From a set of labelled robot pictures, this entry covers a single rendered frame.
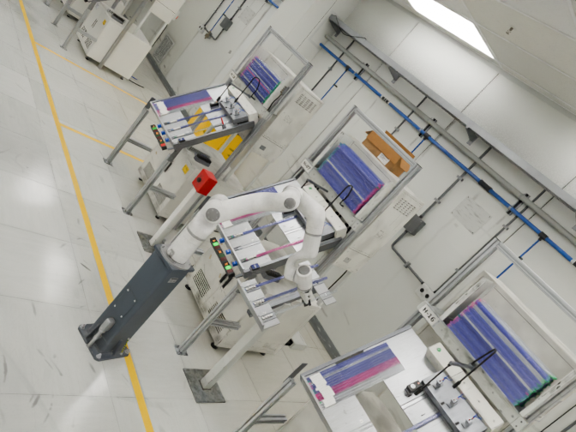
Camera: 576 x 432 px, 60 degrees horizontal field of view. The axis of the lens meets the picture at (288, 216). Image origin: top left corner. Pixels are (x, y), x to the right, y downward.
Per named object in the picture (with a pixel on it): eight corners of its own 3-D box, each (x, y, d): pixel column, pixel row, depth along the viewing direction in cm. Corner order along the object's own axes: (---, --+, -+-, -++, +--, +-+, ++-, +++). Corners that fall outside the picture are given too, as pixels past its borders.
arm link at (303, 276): (293, 287, 271) (309, 292, 268) (291, 273, 261) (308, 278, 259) (298, 275, 276) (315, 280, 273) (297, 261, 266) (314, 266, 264)
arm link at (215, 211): (209, 218, 266) (203, 228, 250) (205, 196, 262) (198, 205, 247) (302, 204, 261) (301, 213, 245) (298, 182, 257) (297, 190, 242)
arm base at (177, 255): (171, 270, 256) (194, 244, 251) (153, 243, 264) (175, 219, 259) (195, 270, 273) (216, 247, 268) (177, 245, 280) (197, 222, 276)
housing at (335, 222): (334, 245, 338) (337, 231, 329) (301, 201, 369) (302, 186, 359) (345, 242, 341) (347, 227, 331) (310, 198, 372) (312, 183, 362)
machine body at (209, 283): (210, 351, 351) (267, 292, 335) (179, 280, 395) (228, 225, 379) (269, 359, 398) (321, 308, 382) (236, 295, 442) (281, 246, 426)
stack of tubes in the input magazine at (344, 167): (353, 213, 327) (381, 183, 320) (315, 168, 359) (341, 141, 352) (363, 219, 336) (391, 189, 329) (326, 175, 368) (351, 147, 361)
